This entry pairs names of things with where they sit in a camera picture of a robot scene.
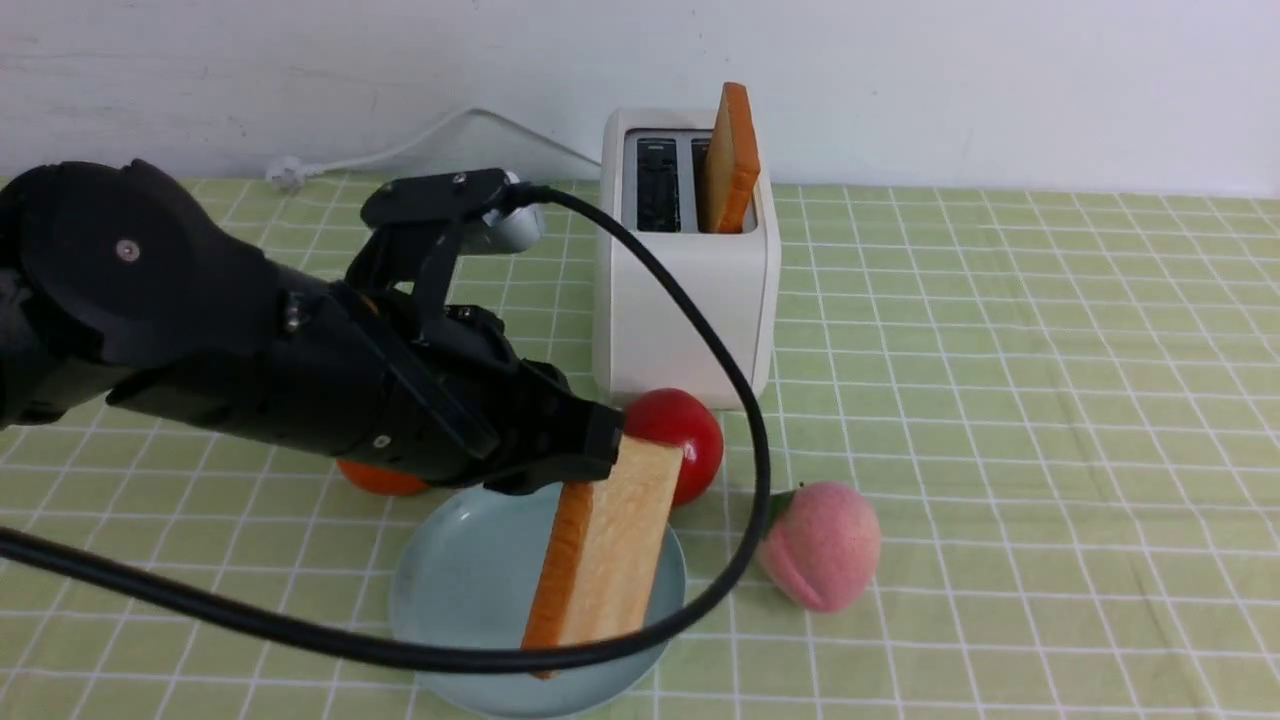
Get black left camera cable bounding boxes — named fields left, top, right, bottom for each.
left=0, top=184, right=773, bottom=674

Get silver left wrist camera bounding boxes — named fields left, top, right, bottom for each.
left=449, top=168, right=545, bottom=256

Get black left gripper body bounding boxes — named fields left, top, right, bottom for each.
left=330, top=284, right=623, bottom=496

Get pink peach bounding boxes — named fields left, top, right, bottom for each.
left=756, top=480, right=882, bottom=614

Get light blue round plate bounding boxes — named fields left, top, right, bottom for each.
left=388, top=486, right=666, bottom=719

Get white two-slot toaster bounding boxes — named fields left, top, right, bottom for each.
left=593, top=108, right=782, bottom=413

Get toast slice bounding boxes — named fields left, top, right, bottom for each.
left=521, top=436, right=684, bottom=650
left=698, top=82, right=762, bottom=234

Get red apple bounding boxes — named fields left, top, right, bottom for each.
left=623, top=388, right=724, bottom=509

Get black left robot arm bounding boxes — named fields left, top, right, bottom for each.
left=3, top=160, right=622, bottom=495

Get white toaster power cord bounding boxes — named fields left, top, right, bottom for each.
left=265, top=108, right=604, bottom=193

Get orange persimmon with green leaf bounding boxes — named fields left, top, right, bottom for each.
left=335, top=459, right=430, bottom=497

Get green checked tablecloth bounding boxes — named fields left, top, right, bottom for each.
left=3, top=184, right=1279, bottom=719

